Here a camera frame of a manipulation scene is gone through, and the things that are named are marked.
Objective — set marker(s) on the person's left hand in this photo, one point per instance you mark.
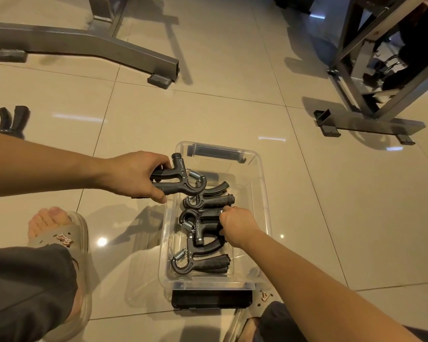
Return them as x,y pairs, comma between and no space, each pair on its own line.
132,174

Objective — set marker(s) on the person's right hand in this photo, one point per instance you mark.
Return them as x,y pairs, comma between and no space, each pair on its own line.
239,227

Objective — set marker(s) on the black spring grip strengthener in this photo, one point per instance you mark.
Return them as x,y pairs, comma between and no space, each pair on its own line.
214,263
217,201
199,235
19,117
180,188

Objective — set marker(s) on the clear plastic storage box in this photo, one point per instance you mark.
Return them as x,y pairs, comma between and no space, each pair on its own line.
256,195

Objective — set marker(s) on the person's left forearm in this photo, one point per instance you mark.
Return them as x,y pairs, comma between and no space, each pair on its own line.
39,163

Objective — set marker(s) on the person's right forearm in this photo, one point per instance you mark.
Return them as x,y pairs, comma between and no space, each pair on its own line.
306,292

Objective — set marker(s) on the beige left slipper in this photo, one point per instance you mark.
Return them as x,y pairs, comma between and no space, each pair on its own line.
82,238

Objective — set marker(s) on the beige slipper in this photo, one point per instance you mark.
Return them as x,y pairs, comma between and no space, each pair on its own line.
246,313
82,238

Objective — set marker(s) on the beige right slipper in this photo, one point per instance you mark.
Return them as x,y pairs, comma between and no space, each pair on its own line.
246,313

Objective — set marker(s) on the grey metal rack stand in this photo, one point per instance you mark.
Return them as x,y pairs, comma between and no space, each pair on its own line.
92,46

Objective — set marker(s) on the black weight bench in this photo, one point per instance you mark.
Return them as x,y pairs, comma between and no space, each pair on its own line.
292,1

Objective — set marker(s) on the grey metal machine frame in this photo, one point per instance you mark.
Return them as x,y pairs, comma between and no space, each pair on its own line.
371,126

